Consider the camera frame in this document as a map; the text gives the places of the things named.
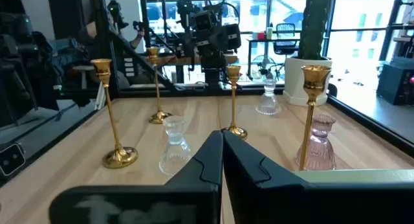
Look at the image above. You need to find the clear ribbed glass candle holder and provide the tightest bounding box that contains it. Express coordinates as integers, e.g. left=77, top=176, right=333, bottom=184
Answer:
left=255, top=78, right=281, bottom=116
left=158, top=115, right=193, bottom=177

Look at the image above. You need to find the wooden table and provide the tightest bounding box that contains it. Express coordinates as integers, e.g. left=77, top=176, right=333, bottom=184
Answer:
left=144, top=54, right=239, bottom=84

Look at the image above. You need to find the person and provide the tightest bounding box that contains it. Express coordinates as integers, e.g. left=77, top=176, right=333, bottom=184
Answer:
left=77, top=19, right=146, bottom=89

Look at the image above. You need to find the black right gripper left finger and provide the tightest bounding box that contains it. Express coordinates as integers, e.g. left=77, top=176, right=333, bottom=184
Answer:
left=48, top=129, right=224, bottom=224

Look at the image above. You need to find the green cactus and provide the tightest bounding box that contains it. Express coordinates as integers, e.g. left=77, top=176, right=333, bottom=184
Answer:
left=296, top=0, right=334, bottom=61

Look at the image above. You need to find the pink ribbed glass candle holder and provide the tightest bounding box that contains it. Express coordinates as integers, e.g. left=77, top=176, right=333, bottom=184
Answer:
left=294, top=113, right=338, bottom=172

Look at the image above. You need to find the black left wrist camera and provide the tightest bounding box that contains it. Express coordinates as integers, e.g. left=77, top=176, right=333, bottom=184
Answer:
left=193, top=10, right=215, bottom=32

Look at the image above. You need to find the white hexagonal plant pot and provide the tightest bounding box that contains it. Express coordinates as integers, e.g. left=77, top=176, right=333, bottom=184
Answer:
left=283, top=56, right=334, bottom=107

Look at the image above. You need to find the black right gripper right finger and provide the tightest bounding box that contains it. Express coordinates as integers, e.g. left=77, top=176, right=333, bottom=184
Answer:
left=222, top=129, right=414, bottom=224

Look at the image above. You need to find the black mesh office chair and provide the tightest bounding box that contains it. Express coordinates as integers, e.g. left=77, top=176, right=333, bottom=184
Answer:
left=272, top=22, right=301, bottom=56

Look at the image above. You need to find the gold candlestick holder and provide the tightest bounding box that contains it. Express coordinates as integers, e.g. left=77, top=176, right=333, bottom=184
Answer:
left=221, top=64, right=249, bottom=141
left=298, top=64, right=333, bottom=172
left=90, top=58, right=139, bottom=170
left=146, top=46, right=173, bottom=125

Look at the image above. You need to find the white round stool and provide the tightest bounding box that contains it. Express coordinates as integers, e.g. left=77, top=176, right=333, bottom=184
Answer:
left=71, top=65, right=96, bottom=89

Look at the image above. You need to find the dark computer tower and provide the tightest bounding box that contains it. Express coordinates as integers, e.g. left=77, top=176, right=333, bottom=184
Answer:
left=376, top=57, right=414, bottom=106

